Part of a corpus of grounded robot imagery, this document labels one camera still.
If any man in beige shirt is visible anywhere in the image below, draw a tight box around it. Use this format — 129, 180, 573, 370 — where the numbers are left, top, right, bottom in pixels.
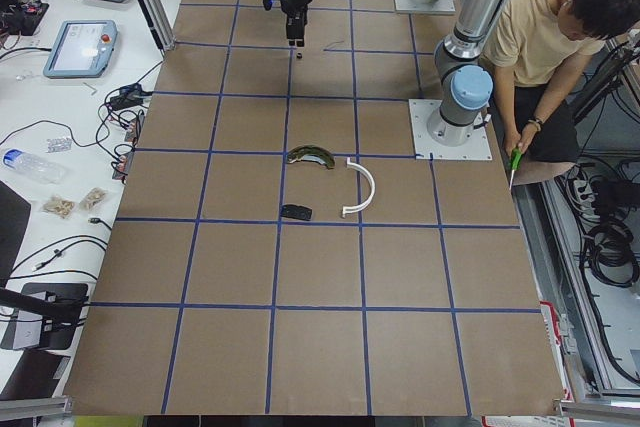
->
480, 0, 639, 185

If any white curved plastic bracket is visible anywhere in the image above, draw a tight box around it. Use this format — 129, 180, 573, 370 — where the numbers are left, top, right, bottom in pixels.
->
340, 157, 377, 218

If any near teach pendant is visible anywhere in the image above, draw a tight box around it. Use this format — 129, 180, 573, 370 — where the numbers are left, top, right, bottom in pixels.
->
43, 20, 118, 79

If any black box device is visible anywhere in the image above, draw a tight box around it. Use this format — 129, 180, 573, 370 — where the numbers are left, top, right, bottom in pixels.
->
1, 282, 89, 351

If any green handled tool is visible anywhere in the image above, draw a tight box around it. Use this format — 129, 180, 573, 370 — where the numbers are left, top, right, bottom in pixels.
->
509, 147, 522, 190

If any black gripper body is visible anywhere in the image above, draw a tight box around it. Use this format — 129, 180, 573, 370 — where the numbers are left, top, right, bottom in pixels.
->
280, 0, 313, 41

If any bag of screws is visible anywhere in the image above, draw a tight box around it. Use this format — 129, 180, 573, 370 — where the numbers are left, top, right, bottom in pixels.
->
42, 195, 76, 219
79, 187, 109, 211

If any black brake pad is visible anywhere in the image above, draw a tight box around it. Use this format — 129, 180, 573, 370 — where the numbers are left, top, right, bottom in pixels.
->
280, 204, 313, 222

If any olive green brake shoe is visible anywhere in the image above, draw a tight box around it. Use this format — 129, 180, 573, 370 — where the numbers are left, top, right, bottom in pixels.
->
286, 145, 335, 170

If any clear water bottle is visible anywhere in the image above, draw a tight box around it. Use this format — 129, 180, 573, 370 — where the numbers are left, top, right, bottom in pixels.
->
1, 148, 68, 184

